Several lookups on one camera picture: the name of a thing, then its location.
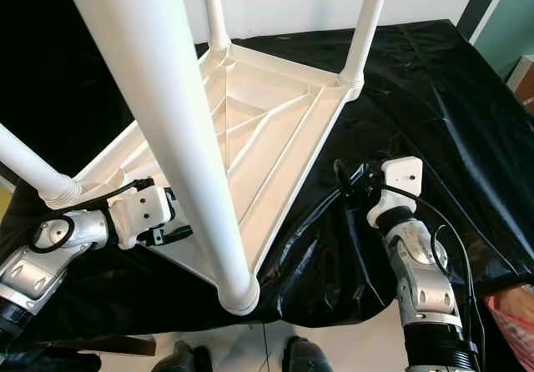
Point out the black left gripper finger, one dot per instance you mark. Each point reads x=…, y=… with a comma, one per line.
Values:
x=177, y=234

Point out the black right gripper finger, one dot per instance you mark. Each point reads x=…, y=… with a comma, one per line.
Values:
x=339, y=177

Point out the white plastic table top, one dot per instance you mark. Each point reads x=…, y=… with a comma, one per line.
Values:
x=267, y=122

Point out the white plastic table leg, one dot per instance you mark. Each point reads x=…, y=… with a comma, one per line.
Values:
x=367, y=22
x=158, y=97
x=214, y=13
x=33, y=168

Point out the black plastic table cover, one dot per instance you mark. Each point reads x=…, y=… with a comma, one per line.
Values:
x=450, y=97

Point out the grey right robot foot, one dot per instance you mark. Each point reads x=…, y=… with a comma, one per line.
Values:
x=309, y=357

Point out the brown wooden cabinet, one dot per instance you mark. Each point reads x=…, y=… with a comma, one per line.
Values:
x=524, y=84

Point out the pink shopping bag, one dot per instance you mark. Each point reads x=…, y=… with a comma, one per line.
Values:
x=513, y=326

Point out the black door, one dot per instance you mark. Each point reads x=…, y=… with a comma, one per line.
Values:
x=50, y=22

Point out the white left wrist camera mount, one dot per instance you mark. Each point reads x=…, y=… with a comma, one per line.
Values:
x=142, y=209

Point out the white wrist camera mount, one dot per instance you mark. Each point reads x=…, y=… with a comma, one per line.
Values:
x=142, y=209
x=402, y=174

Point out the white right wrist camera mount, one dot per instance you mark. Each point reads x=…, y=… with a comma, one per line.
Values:
x=402, y=174

